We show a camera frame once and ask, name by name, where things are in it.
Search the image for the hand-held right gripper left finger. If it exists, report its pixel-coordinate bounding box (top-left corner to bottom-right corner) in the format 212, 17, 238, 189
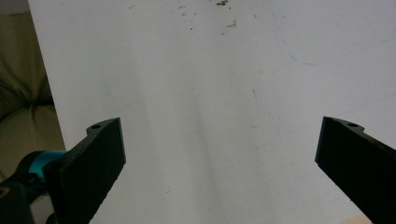
42, 117, 127, 224

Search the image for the scatter of brown crumbs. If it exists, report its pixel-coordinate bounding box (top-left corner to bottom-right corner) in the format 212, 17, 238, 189
129, 0, 260, 35

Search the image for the olive green cloth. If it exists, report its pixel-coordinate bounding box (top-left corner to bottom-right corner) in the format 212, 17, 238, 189
0, 11, 67, 183

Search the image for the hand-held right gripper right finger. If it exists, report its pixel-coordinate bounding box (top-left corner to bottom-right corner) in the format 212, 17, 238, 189
314, 116, 396, 224

